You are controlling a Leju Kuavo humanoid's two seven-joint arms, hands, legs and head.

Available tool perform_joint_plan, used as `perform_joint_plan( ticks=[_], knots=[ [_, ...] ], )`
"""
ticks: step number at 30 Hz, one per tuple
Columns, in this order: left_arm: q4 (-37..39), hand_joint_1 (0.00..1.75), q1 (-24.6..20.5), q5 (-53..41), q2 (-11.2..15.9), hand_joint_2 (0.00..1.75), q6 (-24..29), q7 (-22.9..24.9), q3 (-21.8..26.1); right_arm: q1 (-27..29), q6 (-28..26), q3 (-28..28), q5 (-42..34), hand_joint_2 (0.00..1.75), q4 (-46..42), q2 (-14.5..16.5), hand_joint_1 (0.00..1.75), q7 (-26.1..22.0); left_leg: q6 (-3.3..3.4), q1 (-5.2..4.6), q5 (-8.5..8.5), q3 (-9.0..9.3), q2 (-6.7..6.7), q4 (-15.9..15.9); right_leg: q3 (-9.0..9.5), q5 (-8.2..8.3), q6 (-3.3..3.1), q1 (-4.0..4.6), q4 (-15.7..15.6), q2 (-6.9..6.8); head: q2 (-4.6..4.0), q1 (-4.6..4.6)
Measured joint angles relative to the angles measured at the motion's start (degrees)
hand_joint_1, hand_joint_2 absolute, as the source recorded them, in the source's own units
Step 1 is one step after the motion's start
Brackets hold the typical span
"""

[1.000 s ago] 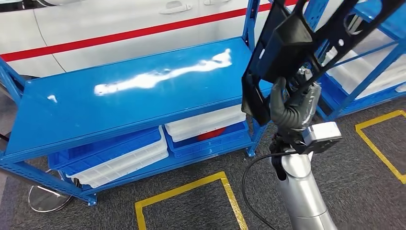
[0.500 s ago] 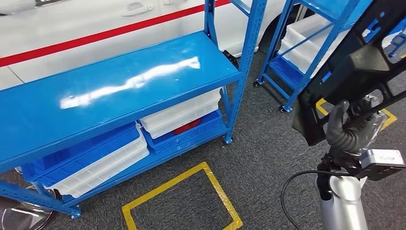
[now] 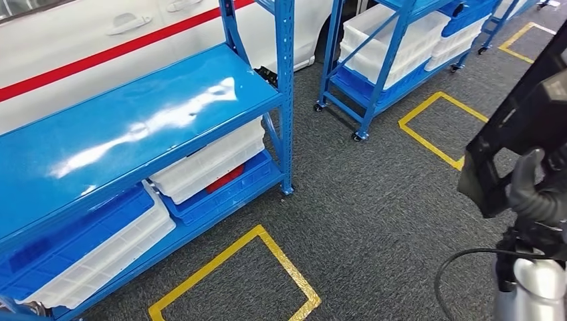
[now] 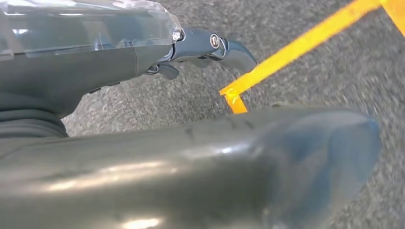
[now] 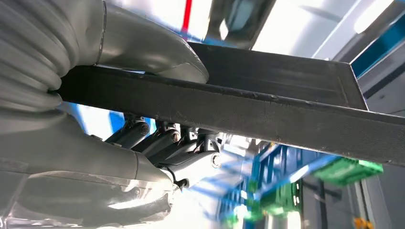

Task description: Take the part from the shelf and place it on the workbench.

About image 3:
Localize black plastic plate frame part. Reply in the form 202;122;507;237
457;19;567;219

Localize large blue metal shelf rack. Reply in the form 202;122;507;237
0;0;296;321

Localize red item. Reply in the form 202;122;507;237
205;165;245;193

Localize blue wheeled metal rack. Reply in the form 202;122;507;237
477;0;559;56
313;0;501;142

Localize translucent white plastic crate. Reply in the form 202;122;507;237
338;4;451;90

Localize white car red stripe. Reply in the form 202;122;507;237
0;0;338;134

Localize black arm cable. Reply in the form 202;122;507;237
434;247;564;321

